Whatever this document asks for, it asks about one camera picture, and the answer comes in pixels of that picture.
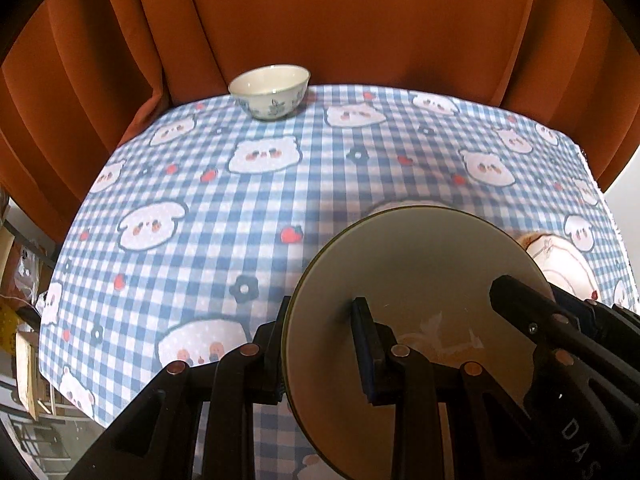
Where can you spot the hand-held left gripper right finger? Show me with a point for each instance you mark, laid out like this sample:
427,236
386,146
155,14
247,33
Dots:
362,345

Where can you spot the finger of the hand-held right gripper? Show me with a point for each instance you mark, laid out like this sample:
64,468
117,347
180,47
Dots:
575,307
530,310

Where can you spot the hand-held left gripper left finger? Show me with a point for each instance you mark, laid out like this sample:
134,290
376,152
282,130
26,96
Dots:
270,360

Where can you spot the scalloped pink floral plate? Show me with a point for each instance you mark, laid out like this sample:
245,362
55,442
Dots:
565,270

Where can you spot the grey round plate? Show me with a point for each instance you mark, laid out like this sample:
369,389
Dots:
425,270

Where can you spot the blue checked bear tablecloth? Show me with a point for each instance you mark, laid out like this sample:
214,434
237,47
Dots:
200,160

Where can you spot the cluttered storage shelf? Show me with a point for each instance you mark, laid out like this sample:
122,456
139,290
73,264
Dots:
25,310

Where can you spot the green leaf print bowl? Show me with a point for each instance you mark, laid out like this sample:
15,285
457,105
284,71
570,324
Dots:
270,97

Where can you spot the orange curtain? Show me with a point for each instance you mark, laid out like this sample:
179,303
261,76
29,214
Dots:
350,20

